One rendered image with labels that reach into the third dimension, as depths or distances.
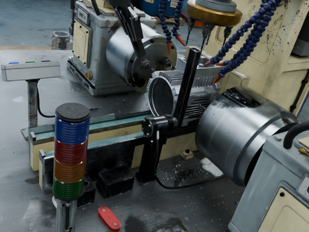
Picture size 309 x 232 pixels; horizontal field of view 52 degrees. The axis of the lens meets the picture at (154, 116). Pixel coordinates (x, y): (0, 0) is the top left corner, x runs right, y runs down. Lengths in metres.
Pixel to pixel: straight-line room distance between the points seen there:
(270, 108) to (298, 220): 0.29
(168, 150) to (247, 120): 0.40
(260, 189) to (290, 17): 0.57
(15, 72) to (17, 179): 0.33
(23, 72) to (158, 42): 0.51
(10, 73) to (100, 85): 0.52
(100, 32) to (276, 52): 0.70
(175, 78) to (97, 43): 0.49
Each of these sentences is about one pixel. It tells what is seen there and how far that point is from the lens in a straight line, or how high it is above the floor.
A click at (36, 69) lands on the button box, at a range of 1.10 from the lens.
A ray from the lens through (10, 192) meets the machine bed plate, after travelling 1.02.
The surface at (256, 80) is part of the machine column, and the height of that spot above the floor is 1.11.
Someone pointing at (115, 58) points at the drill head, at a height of 1.05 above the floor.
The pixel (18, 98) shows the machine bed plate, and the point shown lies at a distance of 1.46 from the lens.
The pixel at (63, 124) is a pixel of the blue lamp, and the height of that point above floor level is 1.21.
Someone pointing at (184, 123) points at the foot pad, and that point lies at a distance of 1.09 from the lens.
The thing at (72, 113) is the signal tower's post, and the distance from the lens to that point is 0.56.
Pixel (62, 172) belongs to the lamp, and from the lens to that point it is 0.62.
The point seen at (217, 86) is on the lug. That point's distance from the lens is 1.14.
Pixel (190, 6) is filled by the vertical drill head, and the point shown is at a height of 1.33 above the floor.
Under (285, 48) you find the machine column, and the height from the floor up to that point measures 1.26.
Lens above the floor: 1.51
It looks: 30 degrees down
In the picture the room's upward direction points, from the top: 12 degrees clockwise
